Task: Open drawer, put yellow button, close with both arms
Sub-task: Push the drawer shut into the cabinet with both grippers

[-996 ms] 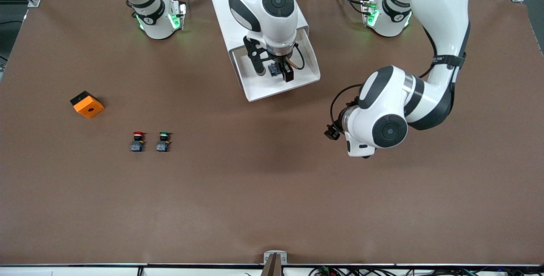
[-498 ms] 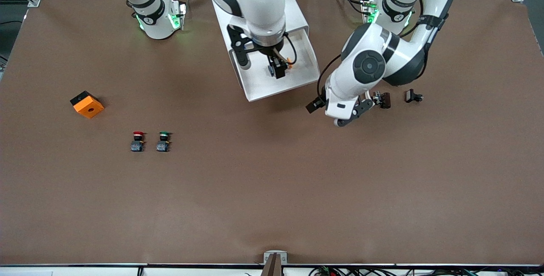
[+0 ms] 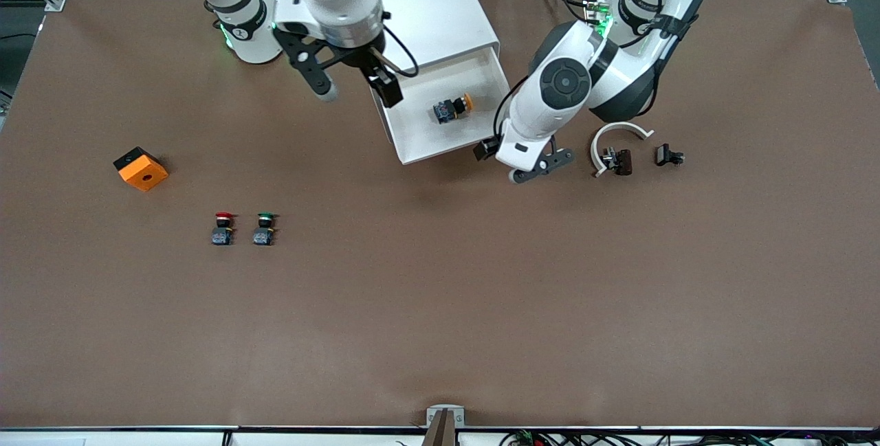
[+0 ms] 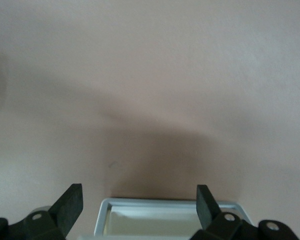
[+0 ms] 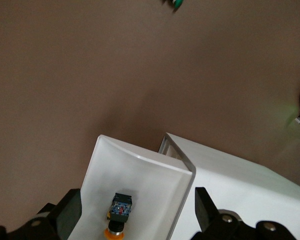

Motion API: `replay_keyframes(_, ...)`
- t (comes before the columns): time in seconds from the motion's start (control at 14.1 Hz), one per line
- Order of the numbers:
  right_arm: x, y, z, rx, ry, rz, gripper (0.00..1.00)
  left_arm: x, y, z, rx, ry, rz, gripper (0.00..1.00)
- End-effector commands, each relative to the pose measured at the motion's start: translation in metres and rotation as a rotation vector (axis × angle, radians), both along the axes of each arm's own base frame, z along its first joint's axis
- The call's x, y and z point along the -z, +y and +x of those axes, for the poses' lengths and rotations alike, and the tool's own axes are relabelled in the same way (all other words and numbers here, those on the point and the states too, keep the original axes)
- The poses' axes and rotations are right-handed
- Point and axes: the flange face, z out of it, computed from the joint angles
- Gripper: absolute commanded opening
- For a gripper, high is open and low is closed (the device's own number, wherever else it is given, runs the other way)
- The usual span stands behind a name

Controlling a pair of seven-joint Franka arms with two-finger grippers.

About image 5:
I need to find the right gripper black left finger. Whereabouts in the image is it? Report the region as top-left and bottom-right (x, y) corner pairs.
(6, 188), (83, 240)

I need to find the brown table cover sheet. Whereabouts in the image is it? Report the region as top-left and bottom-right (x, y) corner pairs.
(0, 0), (300, 240)

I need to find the white bin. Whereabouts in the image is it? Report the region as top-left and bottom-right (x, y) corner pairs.
(69, 134), (197, 240)

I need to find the white drawer cabinet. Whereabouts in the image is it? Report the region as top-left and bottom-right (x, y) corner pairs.
(157, 132), (300, 240)

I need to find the green push button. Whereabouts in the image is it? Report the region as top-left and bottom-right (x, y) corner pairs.
(161, 0), (185, 13)

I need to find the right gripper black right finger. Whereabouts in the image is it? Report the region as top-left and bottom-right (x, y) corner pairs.
(189, 186), (256, 240)

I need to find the yellow push button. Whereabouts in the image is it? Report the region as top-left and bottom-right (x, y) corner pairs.
(104, 191), (135, 237)

